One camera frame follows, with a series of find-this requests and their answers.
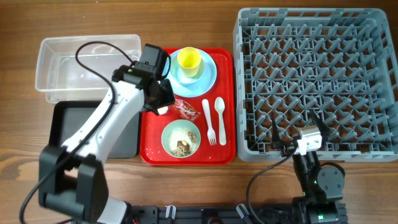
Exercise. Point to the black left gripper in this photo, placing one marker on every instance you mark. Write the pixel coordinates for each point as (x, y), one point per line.
(169, 97)

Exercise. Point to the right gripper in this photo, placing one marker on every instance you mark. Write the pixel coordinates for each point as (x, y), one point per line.
(277, 142)

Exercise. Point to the red snack wrapper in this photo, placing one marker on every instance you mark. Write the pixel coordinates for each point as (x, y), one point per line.
(186, 110)

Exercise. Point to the green bowl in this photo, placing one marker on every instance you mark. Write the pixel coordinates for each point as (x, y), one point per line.
(177, 124)

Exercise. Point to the white tissue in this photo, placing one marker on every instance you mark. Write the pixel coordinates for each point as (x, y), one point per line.
(163, 110)

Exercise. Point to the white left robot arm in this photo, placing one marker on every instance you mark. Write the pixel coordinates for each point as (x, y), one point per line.
(72, 179)

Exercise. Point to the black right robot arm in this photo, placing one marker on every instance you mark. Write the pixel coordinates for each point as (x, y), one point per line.
(322, 183)

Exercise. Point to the grey dishwasher rack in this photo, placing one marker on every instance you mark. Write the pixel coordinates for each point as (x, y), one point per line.
(339, 63)

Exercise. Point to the black waste tray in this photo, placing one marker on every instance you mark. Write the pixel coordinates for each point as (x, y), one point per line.
(69, 116)

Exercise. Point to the yellow plastic cup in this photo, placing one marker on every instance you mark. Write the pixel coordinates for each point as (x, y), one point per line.
(189, 60)

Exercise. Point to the light blue plate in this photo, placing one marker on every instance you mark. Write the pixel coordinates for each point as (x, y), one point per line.
(200, 87)

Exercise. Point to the rice and food scraps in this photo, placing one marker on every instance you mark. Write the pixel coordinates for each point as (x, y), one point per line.
(182, 142)

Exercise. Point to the red plastic tray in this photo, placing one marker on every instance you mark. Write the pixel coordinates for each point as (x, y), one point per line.
(199, 129)

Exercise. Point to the white plastic spoon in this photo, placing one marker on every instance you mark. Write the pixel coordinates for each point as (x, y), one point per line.
(220, 107)

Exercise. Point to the white plastic fork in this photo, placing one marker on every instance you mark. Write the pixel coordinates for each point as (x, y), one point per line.
(210, 132)

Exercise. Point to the clear plastic bin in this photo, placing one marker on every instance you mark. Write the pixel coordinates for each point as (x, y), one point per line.
(61, 78)

